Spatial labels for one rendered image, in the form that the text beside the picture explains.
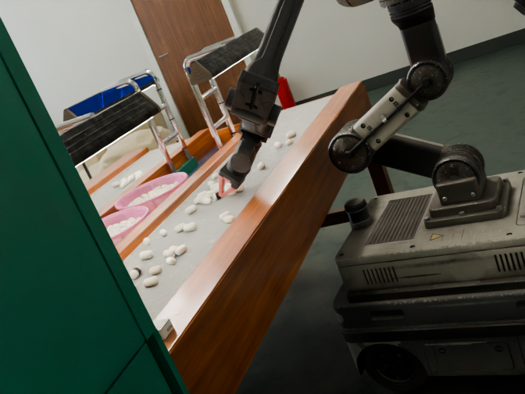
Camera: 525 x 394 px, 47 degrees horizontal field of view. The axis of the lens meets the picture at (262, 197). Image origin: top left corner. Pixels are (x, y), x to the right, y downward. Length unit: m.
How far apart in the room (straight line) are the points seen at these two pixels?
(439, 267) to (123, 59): 5.52
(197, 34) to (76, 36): 1.41
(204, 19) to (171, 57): 0.55
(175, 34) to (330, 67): 1.61
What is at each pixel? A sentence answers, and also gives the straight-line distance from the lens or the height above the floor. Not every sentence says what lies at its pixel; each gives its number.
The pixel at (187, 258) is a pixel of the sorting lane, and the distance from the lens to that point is 1.45.
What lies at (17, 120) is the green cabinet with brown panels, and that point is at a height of 1.20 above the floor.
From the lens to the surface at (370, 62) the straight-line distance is 6.08.
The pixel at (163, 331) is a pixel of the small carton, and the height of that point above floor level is 0.78.
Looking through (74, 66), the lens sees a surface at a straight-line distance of 7.15.
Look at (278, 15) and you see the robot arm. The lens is 1.19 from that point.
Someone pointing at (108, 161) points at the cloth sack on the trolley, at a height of 0.53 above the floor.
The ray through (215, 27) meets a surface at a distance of 6.31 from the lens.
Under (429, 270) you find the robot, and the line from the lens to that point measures 1.71.
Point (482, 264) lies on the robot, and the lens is 1.67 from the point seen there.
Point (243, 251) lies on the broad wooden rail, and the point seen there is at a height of 0.76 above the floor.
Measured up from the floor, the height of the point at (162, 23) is 1.32.
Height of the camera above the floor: 1.23
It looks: 17 degrees down
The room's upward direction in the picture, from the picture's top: 22 degrees counter-clockwise
